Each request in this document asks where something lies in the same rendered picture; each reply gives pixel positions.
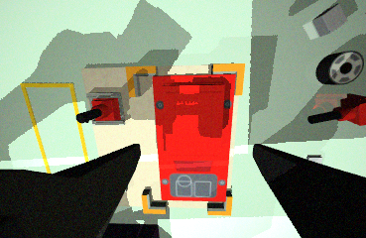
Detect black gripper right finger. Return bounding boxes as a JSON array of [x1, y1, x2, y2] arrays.
[[252, 144, 366, 238]]

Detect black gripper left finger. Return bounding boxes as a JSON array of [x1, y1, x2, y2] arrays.
[[0, 144, 141, 238]]

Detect black toy car wheel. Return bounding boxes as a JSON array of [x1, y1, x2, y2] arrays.
[[315, 51, 364, 85]]

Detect yellow rectangular outline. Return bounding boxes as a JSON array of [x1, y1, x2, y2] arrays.
[[20, 83, 88, 174]]

